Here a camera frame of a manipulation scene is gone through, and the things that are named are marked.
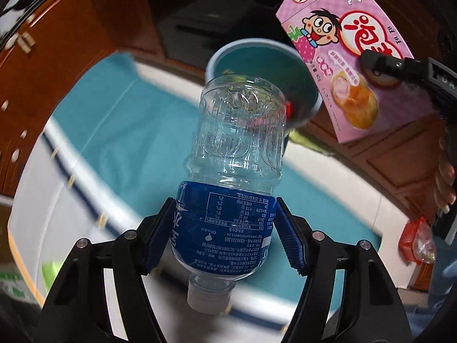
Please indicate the folded green paper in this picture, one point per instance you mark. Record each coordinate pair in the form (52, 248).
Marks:
(53, 275)

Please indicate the black built-in appliance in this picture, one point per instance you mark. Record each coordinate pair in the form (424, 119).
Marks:
(200, 25)

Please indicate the wooden cabinet with drawers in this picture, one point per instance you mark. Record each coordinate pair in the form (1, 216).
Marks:
(71, 60)

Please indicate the teal round trash bin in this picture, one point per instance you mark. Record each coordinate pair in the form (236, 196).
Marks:
(250, 60)

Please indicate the white and green plastic bag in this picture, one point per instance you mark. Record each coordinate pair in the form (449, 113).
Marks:
(18, 282)

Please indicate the person's right hand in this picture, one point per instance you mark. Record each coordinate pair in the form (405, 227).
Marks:
(446, 178)

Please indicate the red plastic bag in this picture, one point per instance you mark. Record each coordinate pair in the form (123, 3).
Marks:
(410, 235)

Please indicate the pink snack box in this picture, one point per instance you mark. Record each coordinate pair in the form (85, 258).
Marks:
(321, 60)

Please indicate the clear bottle with blue label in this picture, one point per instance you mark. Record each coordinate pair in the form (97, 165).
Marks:
(232, 143)

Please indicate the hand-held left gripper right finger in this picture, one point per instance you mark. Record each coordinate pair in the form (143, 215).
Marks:
(289, 239)

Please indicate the person's leg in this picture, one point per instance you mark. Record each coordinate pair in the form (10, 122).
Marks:
(442, 286)

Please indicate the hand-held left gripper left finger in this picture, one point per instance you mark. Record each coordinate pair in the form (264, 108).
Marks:
(160, 235)

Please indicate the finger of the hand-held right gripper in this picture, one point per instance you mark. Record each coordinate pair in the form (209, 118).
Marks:
(392, 66)

